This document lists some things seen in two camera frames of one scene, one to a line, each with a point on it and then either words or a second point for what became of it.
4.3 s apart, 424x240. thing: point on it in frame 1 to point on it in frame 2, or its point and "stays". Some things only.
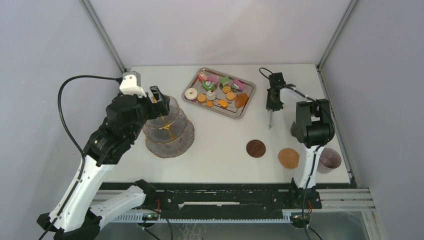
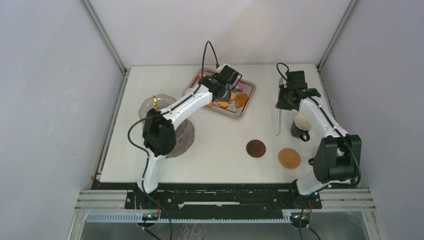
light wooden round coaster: [288, 158] stays
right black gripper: [270, 105] to [280, 104]
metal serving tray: [218, 92] stays
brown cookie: [240, 100] stays
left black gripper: [158, 108] to [227, 97]
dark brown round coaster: [256, 148] stays
